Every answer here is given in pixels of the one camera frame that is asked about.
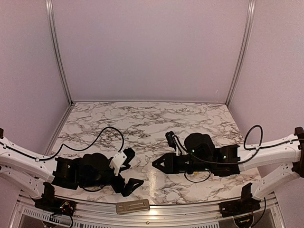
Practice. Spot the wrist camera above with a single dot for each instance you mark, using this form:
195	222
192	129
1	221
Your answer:
170	136
121	157

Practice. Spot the left aluminium corner post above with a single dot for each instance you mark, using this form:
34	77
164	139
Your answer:
56	48

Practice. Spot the right aluminium corner post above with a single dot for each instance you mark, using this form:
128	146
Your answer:
242	53

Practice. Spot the aluminium corner post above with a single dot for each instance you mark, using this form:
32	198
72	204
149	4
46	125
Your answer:
242	53
56	48

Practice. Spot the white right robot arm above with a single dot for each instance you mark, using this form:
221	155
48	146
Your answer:
288	152

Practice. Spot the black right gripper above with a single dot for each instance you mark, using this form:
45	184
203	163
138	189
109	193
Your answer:
170	166

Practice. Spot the white remote control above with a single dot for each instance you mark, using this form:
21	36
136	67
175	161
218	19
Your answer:
132	206

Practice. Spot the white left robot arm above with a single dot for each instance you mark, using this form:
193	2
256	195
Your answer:
30	162

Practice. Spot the aluminium front table rail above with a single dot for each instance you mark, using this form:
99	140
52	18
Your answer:
89	214

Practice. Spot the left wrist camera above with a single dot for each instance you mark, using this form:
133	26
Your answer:
121	157

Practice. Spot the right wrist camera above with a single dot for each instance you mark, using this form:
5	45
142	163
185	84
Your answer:
170	136

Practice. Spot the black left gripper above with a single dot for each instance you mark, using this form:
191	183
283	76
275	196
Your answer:
118	188

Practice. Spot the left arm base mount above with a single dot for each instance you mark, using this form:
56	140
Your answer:
53	204

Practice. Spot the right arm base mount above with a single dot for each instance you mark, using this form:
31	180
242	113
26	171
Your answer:
245	204

